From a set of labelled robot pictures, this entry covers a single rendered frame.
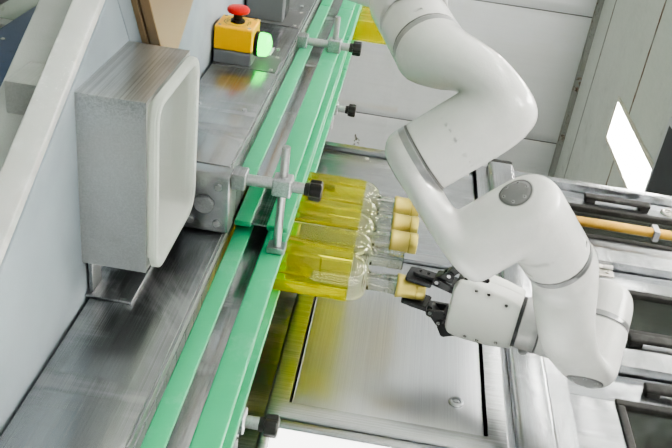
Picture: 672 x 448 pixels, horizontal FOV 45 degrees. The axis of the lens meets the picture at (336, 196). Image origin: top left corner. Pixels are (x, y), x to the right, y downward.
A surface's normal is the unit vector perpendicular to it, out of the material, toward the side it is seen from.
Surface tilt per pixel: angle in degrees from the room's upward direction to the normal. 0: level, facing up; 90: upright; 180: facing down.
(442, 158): 87
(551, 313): 130
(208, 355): 90
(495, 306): 104
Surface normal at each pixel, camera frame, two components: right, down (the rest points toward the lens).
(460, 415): 0.11, -0.86
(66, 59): 0.04, -0.47
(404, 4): -0.45, -0.54
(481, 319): -0.40, 0.40
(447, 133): -0.29, -0.07
